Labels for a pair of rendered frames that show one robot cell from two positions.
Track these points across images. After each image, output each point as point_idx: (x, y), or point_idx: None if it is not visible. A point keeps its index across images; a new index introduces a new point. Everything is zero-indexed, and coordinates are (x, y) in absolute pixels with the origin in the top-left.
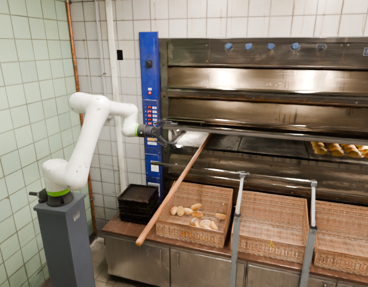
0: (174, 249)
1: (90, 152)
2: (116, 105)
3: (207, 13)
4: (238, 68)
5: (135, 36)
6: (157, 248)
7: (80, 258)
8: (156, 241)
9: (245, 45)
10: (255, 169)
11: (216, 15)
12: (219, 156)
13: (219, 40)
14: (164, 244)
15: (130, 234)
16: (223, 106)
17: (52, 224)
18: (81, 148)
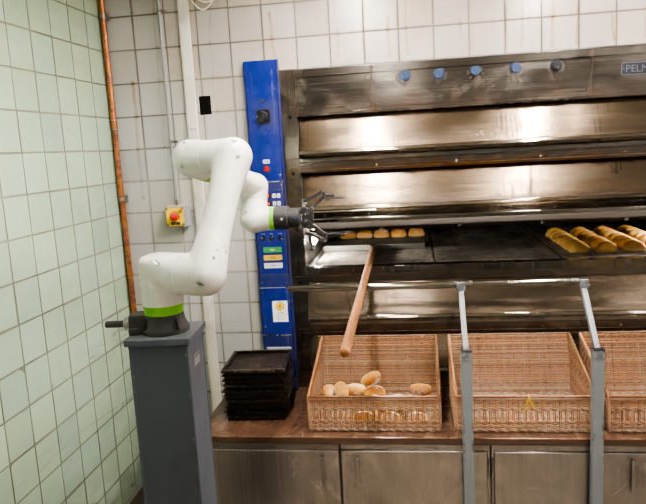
0: (348, 450)
1: (230, 229)
2: None
3: (364, 24)
4: (424, 111)
5: (234, 70)
6: (314, 455)
7: (202, 444)
8: (313, 438)
9: (433, 72)
10: (472, 292)
11: (379, 26)
12: (403, 275)
13: (388, 66)
14: (330, 441)
15: (257, 436)
16: (404, 181)
17: (159, 370)
18: (216, 220)
